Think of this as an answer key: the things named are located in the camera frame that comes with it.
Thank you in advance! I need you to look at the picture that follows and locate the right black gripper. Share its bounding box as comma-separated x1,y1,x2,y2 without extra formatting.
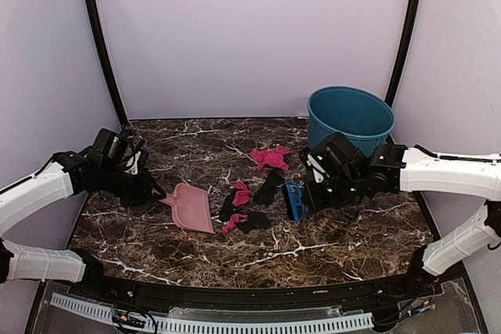
302,172,363,213

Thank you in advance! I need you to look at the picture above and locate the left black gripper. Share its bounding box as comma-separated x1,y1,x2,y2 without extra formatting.
99,163,165,207

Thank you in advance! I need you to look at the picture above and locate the pink plastic dustpan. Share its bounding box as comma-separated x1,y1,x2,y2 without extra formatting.
160,183,214,234

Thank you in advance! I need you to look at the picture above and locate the blue hand brush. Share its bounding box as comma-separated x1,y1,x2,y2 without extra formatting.
282,181,307,222

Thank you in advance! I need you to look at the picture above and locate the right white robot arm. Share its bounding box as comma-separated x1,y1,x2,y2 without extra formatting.
301,132,500,298

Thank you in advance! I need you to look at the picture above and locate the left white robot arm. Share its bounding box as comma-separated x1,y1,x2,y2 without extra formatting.
1,128,167,300

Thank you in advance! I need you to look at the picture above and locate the pink paper scrap back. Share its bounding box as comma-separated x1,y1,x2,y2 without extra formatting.
250,145,290,171

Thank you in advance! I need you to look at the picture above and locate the blue plastic waste bin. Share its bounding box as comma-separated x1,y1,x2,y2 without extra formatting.
307,86,395,157

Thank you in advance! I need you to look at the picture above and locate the pink paper scrap left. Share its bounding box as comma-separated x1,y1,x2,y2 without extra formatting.
232,181,251,207

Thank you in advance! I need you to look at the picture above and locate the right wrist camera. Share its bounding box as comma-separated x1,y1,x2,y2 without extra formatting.
300,147,329,184

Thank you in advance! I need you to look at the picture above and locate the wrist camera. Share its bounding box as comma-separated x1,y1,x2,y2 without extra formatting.
300,147,329,184
121,138,150,175

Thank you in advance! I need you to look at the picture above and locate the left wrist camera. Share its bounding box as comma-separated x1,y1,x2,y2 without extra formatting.
121,138,150,175

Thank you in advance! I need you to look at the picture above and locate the black table front rail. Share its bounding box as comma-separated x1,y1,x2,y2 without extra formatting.
70,260,440,312

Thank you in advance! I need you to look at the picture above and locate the white slotted cable duct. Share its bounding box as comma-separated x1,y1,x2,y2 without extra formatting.
50,293,374,333

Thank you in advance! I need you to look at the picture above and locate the right black frame post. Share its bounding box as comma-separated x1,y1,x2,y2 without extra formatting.
384,0,420,107

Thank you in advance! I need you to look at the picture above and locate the black frame post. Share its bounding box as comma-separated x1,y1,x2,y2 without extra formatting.
384,0,420,107
85,0,128,127

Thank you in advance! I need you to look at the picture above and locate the left black frame post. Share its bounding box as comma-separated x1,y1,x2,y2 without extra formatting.
85,0,128,127

